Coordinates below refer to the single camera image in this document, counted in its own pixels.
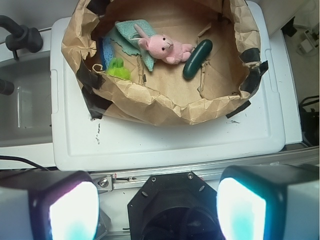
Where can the dark green cucumber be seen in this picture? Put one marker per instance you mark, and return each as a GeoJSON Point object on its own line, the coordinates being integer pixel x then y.
{"type": "Point", "coordinates": [196, 59]}

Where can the lime green fuzzy toy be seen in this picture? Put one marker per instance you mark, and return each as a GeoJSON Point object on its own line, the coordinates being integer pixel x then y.
{"type": "Point", "coordinates": [116, 69]}

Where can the clear plastic bin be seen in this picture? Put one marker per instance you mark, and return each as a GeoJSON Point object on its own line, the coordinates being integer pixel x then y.
{"type": "Point", "coordinates": [25, 115]}

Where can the crumpled brown paper bag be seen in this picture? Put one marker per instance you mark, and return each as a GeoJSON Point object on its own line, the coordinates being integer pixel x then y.
{"type": "Point", "coordinates": [227, 79]}

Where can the white plastic bin lid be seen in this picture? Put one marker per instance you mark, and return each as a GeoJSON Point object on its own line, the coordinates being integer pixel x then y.
{"type": "Point", "coordinates": [112, 144]}

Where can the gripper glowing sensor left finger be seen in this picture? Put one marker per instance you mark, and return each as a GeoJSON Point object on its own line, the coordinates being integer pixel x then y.
{"type": "Point", "coordinates": [48, 205]}

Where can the pink plush bunny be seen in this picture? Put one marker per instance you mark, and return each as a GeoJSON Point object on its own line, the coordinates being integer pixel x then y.
{"type": "Point", "coordinates": [162, 47]}

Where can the blue knitted cloth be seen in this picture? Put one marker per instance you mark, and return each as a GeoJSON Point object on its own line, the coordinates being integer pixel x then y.
{"type": "Point", "coordinates": [106, 51]}

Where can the teal knitted cloth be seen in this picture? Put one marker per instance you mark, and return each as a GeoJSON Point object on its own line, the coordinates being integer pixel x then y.
{"type": "Point", "coordinates": [125, 35]}

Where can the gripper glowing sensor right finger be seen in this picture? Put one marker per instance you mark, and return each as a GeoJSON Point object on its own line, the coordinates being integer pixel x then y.
{"type": "Point", "coordinates": [269, 202]}

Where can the aluminium frame rail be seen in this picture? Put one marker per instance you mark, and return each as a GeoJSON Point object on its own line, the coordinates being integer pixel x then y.
{"type": "Point", "coordinates": [209, 171]}

